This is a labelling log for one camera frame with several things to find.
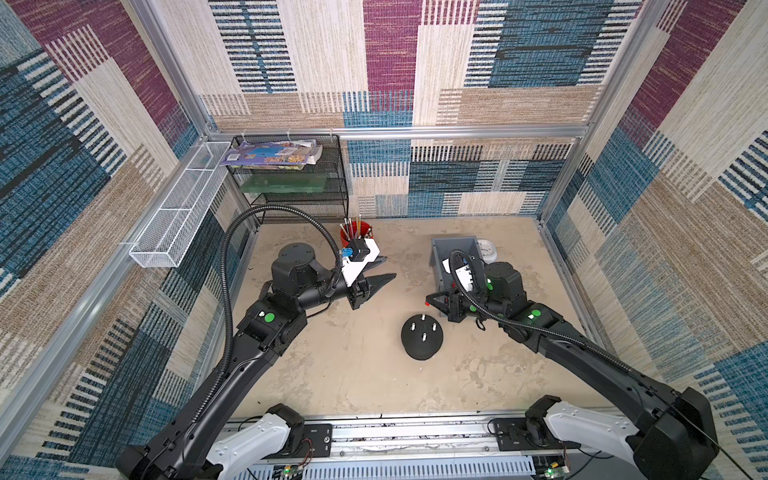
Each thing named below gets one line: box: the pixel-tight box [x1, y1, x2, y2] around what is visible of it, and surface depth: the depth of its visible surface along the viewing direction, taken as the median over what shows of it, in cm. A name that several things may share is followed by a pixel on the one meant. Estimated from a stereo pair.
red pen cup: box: [339, 220, 374, 248], surface depth 101 cm
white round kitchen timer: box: [477, 238, 498, 264], surface depth 110 cm
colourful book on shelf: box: [221, 140, 323, 170], surface depth 83 cm
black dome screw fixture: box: [401, 314, 444, 361], surface depth 84 cm
